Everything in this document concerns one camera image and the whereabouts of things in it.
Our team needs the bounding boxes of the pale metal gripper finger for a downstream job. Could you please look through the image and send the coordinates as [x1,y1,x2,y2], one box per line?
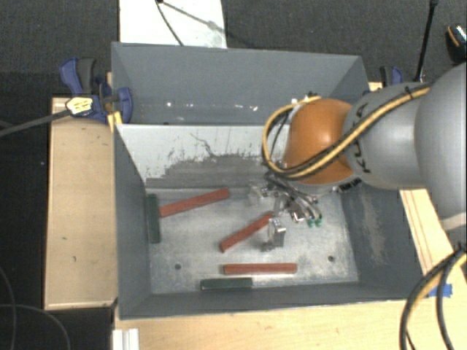
[248,184,271,206]
[260,217,287,252]

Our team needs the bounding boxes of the red-brown flat block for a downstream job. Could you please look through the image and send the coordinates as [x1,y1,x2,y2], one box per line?
[218,212,275,253]
[158,187,231,218]
[222,262,298,276]

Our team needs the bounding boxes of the dark green flat block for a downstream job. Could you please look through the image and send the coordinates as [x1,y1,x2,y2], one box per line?
[199,277,254,292]
[145,193,162,244]

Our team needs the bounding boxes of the grey metal bin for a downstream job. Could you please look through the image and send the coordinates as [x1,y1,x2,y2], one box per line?
[110,42,426,319]

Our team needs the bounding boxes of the pale wood flat board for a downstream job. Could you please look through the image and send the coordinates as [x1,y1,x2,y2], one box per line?
[44,98,118,311]

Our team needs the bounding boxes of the black cylinder on white bracket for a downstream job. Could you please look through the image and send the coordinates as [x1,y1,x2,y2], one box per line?
[337,178,363,193]

